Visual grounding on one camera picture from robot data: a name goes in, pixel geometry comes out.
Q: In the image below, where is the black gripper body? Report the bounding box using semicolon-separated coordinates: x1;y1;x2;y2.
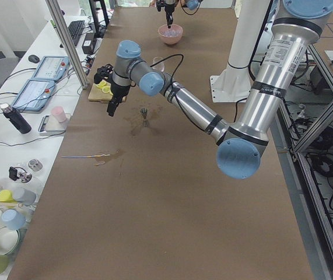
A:
164;4;174;27
107;83;130;117

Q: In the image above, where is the steel double jigger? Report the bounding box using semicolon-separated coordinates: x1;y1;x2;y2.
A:
139;107;149;127

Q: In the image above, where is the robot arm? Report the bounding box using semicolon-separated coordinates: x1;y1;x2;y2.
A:
107;1;333;179
163;0;202;28

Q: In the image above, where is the clear ice cube pile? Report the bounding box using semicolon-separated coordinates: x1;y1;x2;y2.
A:
161;29;181;38

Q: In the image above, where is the clear wine glass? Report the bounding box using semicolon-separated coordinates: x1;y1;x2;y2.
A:
151;57;164;72

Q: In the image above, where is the lemon slice far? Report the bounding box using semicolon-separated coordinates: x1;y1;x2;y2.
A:
101;86;111;93

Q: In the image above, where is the lemon slice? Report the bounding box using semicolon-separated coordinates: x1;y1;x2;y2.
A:
101;86;111;93
96;80;107;89

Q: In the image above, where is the lemon slice middle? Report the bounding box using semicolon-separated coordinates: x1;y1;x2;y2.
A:
96;80;107;89

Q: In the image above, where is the bamboo cutting board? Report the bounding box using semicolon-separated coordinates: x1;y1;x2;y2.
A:
87;83;113;103

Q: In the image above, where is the pink bowl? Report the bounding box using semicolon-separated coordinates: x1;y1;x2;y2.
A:
157;24;184;45

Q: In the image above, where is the pink cup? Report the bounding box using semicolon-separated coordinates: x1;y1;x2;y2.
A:
51;106;67;123

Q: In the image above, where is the right teach pendant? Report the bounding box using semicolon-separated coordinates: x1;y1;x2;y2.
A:
32;56;69;82

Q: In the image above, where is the teach pendant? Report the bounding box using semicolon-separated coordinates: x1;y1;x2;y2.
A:
32;56;69;82
12;79;56;113

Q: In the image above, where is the black keyboard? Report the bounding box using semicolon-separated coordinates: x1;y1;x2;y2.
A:
68;20;85;46

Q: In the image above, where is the kitchen scale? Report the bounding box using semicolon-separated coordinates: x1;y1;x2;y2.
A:
38;113;72;135

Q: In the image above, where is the left teach pendant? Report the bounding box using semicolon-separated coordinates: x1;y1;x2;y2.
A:
12;79;56;113

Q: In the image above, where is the black computer mouse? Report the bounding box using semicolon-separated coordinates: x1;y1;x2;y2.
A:
28;55;40;64

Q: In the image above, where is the black thermos bottle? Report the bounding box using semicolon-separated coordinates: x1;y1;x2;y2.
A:
0;103;31;134

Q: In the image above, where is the grey cup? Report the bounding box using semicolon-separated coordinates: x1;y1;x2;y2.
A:
12;187;37;206

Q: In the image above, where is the yellow cup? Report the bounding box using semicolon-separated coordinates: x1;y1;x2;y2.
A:
0;190;15;203

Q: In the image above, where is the light blue cup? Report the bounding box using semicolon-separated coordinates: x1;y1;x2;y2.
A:
1;209;26;230

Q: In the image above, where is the white plate green rim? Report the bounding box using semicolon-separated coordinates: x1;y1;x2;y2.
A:
0;227;20;255

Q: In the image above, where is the aluminium frame post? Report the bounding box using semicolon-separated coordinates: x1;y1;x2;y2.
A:
45;0;89;89

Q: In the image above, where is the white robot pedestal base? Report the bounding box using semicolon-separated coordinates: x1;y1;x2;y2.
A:
211;1;272;103

